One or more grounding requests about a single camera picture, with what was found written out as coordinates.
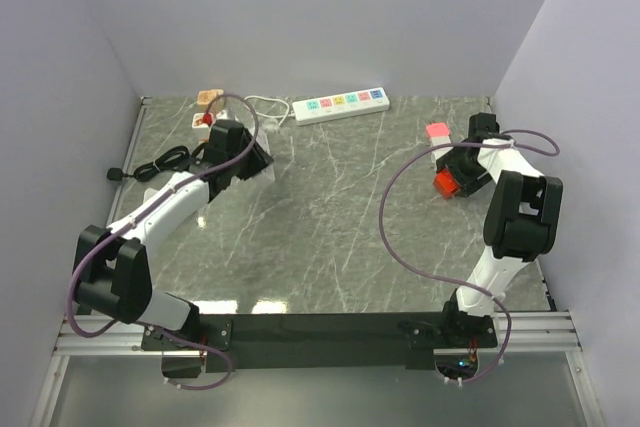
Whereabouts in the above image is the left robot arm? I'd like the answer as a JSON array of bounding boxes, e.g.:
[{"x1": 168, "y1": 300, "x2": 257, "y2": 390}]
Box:
[{"x1": 66, "y1": 120, "x2": 273, "y2": 349}]

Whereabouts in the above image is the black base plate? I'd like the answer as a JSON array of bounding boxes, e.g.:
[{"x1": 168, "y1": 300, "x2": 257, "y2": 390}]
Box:
[{"x1": 142, "y1": 312, "x2": 498, "y2": 373}]

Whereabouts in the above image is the black power cable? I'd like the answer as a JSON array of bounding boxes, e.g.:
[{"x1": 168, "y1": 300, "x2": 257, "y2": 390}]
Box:
[{"x1": 105, "y1": 145, "x2": 201, "y2": 182}]

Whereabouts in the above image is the white fruit print plug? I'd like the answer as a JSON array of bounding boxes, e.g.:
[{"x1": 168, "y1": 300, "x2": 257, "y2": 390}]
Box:
[{"x1": 191, "y1": 113, "x2": 215, "y2": 131}]

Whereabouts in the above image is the wooden cube plug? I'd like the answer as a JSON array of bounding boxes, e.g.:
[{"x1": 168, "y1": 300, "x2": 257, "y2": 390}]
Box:
[{"x1": 196, "y1": 89, "x2": 225, "y2": 110}]

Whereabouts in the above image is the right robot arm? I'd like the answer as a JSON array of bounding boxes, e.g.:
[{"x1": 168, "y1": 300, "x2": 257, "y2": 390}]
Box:
[{"x1": 434, "y1": 113, "x2": 564, "y2": 346}]

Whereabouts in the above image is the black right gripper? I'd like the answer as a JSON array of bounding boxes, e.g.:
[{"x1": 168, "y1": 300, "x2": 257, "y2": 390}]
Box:
[{"x1": 436, "y1": 141, "x2": 493, "y2": 199}]

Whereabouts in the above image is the wooden power strip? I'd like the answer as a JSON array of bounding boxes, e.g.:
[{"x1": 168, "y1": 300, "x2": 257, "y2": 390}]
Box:
[{"x1": 191, "y1": 89, "x2": 230, "y2": 143}]

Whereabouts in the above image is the red cube plug adapter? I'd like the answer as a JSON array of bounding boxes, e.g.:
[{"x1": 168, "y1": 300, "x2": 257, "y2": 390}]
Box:
[{"x1": 433, "y1": 169, "x2": 460, "y2": 199}]

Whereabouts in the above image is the pink plug adapter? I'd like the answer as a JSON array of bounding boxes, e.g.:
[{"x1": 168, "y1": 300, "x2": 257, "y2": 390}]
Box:
[{"x1": 426, "y1": 122, "x2": 450, "y2": 138}]

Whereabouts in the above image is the white multicolour power strip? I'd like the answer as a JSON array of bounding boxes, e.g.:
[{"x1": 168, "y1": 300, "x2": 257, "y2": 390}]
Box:
[{"x1": 292, "y1": 87, "x2": 390, "y2": 126}]

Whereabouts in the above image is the white cube plug adapter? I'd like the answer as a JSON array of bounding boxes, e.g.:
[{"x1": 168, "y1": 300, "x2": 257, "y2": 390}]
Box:
[{"x1": 430, "y1": 136, "x2": 452, "y2": 163}]

